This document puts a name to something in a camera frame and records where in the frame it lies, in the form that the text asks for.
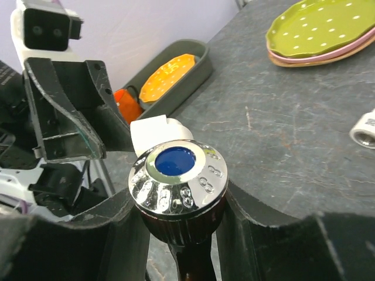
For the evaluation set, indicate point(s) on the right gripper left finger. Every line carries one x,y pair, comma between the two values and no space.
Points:
106,242

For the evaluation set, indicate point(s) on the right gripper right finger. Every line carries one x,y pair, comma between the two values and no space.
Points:
257,242

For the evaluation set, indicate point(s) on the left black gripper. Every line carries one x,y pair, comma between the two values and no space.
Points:
74,111

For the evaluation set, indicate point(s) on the white elbow pipe fitting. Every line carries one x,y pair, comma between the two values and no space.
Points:
149,132

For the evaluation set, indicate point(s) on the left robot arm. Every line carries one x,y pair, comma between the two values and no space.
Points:
29,185

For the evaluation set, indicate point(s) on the second white elbow fitting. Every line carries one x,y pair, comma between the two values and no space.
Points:
363,131

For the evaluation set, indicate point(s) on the orange plastic cup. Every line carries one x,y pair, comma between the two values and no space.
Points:
128,107

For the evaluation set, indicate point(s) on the dark green plate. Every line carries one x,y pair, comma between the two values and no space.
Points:
143,101

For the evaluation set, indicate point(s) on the orange dotted plate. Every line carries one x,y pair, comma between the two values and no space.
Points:
167,77

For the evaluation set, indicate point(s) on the dark green tray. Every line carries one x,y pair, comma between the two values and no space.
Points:
171,77

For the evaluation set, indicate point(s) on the pink plate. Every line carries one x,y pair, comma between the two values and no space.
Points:
354,45

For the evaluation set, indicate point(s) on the brown wooden plate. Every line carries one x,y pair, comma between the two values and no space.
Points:
280,63

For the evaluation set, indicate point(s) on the green dotted plate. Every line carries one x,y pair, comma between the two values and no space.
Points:
310,28

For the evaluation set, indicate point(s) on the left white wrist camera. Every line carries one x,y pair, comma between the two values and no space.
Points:
43,29

